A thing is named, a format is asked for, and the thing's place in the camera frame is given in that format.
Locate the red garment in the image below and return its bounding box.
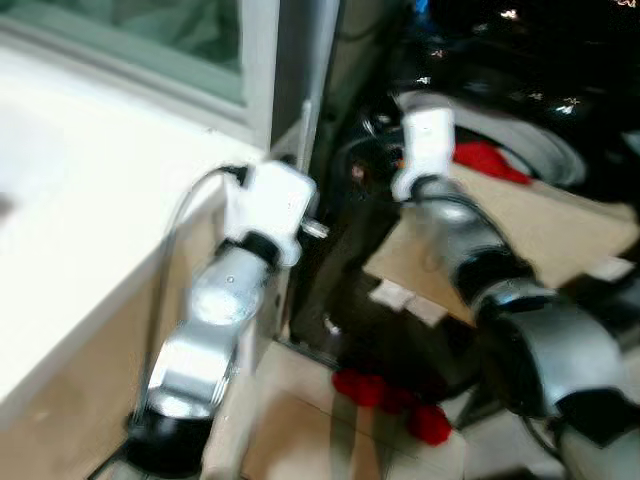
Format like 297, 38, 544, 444
330, 368, 453, 446
452, 140, 533, 187

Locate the black washing machine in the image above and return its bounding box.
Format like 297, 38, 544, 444
290, 0, 640, 401

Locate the white tiled pillar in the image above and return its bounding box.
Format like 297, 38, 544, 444
240, 0, 341, 346

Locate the beige cloth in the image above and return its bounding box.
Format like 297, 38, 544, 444
362, 165, 640, 326

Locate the green glass pane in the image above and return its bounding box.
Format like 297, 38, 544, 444
0, 0, 246, 106

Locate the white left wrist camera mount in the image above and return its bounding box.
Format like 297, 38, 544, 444
222, 160, 319, 266

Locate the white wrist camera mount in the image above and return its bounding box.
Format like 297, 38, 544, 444
390, 105, 459, 201
222, 160, 319, 266

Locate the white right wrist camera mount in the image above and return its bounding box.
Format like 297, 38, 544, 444
390, 105, 459, 201

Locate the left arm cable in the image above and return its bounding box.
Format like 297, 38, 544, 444
135, 163, 251, 421

